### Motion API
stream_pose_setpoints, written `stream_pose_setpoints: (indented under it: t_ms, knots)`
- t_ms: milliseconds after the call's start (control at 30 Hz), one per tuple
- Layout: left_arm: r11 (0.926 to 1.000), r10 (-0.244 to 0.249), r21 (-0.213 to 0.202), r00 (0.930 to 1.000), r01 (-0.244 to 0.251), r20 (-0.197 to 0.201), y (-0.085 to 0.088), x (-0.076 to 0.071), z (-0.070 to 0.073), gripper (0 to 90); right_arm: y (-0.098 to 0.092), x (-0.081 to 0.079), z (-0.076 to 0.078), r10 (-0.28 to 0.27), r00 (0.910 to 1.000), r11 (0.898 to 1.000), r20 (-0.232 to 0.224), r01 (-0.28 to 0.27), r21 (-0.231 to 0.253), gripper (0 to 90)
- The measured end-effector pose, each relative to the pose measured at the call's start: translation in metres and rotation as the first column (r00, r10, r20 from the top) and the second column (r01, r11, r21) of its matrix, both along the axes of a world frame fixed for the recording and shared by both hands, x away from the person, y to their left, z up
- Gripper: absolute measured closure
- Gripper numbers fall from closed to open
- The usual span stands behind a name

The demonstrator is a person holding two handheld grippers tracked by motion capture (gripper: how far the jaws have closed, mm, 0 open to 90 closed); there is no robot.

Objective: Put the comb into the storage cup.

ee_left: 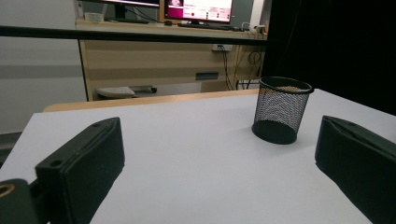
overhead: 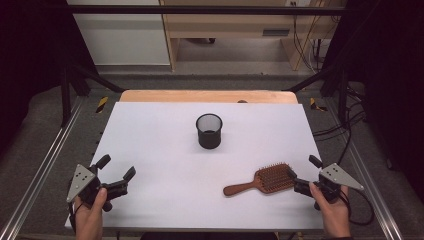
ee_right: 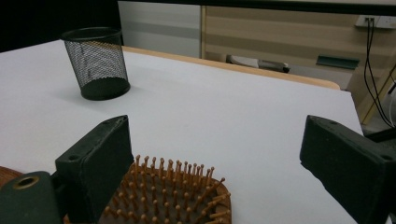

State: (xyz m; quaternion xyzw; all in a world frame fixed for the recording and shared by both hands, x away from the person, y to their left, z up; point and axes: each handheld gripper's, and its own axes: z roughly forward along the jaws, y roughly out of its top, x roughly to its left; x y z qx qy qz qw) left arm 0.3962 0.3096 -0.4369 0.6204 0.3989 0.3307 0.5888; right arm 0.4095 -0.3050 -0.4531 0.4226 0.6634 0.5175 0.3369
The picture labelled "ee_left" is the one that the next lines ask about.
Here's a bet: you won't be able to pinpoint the light wooden desk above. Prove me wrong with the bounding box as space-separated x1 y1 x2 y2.
75 19 269 102

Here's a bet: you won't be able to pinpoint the black cables under desk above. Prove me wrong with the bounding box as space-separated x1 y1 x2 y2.
218 46 264 91

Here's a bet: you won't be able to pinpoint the black keyboard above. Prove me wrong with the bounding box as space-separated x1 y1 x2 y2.
177 22 241 32

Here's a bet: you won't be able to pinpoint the black horizontal frame bar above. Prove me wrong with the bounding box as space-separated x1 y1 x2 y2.
0 25 269 47

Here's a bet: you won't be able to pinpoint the black mesh pen holder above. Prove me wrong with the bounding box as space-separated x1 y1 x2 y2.
251 76 315 146

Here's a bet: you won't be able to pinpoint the white box on desk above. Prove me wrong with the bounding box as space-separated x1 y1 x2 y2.
83 11 105 22

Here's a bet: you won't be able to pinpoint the white cabinet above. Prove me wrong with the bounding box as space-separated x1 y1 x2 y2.
0 0 89 135

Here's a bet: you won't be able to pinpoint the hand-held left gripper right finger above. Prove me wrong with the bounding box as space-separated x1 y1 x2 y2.
315 115 396 224

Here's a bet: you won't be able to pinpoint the monitor with pink screen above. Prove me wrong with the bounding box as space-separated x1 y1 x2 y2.
163 0 234 24

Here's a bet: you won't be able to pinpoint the grey chair base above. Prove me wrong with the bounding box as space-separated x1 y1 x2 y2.
95 85 158 100

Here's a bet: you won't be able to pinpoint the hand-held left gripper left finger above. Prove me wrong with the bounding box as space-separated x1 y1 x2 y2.
35 117 125 224

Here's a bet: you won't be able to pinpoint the grey drawer label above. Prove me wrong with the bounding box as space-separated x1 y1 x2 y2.
195 72 219 81

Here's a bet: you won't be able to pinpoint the black curtain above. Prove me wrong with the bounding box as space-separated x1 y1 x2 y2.
262 0 396 116

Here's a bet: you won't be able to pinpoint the dark computer monitor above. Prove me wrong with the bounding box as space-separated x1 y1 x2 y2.
78 0 161 21

